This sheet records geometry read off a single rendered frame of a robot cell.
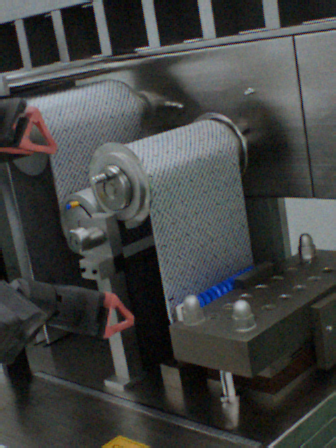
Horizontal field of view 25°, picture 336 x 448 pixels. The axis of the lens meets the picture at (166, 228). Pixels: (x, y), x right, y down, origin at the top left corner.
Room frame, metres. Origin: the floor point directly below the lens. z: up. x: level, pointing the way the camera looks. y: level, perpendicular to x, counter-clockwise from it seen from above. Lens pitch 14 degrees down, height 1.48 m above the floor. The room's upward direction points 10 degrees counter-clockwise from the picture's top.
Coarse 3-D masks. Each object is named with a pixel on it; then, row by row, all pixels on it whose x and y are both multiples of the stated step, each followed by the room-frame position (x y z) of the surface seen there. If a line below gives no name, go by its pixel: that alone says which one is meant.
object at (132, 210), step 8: (104, 160) 1.23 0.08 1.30; (112, 160) 1.22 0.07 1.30; (120, 160) 1.20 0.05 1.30; (128, 160) 1.20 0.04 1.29; (96, 168) 1.25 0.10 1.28; (128, 168) 1.19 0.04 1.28; (128, 176) 1.19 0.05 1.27; (136, 176) 1.18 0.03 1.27; (136, 184) 1.18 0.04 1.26; (136, 192) 1.18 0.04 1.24; (136, 200) 1.19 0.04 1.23; (104, 208) 1.25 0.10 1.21; (128, 208) 1.20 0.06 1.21; (136, 208) 1.19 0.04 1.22; (120, 216) 1.22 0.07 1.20; (128, 216) 1.21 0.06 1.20
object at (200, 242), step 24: (216, 192) 1.30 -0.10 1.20; (240, 192) 1.34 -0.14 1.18; (168, 216) 1.21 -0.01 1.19; (192, 216) 1.25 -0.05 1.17; (216, 216) 1.29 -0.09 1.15; (240, 216) 1.33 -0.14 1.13; (168, 240) 1.20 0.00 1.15; (192, 240) 1.24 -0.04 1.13; (216, 240) 1.28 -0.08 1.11; (240, 240) 1.33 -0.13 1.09; (168, 264) 1.19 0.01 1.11; (192, 264) 1.23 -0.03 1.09; (216, 264) 1.28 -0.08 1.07; (240, 264) 1.32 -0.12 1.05; (168, 288) 1.19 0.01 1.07; (192, 288) 1.23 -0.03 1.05; (168, 312) 1.19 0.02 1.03
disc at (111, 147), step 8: (104, 144) 1.24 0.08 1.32; (112, 144) 1.22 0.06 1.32; (120, 144) 1.21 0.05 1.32; (96, 152) 1.25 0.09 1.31; (104, 152) 1.24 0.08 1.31; (112, 152) 1.23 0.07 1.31; (120, 152) 1.21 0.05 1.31; (128, 152) 1.20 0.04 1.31; (96, 160) 1.26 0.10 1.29; (136, 160) 1.19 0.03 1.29; (136, 168) 1.19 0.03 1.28; (144, 168) 1.18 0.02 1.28; (144, 176) 1.18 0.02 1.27; (144, 184) 1.18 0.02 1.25; (144, 192) 1.18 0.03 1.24; (96, 200) 1.27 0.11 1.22; (144, 200) 1.18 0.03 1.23; (144, 208) 1.19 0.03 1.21; (136, 216) 1.20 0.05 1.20; (144, 216) 1.19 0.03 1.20; (120, 224) 1.24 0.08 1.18; (128, 224) 1.22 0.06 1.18; (136, 224) 1.21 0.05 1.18
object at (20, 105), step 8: (0, 104) 1.07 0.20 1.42; (8, 104) 1.08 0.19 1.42; (16, 104) 1.06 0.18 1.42; (24, 104) 1.07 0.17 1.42; (0, 112) 1.07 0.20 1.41; (8, 112) 1.07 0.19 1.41; (16, 112) 1.06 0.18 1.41; (0, 120) 1.06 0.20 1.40; (8, 120) 1.06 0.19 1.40; (0, 128) 1.06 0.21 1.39; (8, 128) 1.04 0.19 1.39; (0, 136) 1.05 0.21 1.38; (8, 136) 1.04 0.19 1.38
